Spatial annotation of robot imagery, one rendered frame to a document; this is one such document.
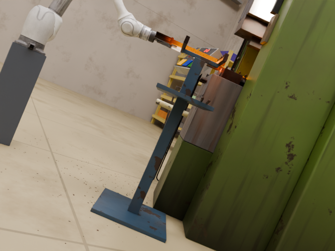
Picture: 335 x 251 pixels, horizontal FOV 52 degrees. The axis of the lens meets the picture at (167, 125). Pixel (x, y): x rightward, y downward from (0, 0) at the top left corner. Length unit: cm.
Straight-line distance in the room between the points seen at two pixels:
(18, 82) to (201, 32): 812
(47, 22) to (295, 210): 177
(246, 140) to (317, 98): 44
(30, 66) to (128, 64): 701
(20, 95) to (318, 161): 174
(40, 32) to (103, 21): 673
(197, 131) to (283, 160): 53
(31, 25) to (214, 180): 140
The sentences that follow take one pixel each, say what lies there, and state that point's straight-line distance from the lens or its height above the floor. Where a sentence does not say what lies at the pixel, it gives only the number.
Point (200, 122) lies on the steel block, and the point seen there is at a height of 61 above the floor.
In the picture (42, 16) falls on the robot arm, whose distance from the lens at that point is 228.
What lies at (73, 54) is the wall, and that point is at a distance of 880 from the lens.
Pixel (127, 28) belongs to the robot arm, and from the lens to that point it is 213.
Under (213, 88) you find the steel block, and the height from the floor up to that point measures 83.
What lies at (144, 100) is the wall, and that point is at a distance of 942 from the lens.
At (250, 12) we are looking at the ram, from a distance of 233.
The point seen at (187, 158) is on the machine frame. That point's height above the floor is 38.
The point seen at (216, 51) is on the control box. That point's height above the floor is 117.
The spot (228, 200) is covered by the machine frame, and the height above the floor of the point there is 28.
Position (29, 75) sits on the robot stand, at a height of 45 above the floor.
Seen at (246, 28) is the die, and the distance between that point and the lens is 235.
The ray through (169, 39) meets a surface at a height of 97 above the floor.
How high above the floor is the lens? 63
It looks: 3 degrees down
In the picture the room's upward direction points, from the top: 24 degrees clockwise
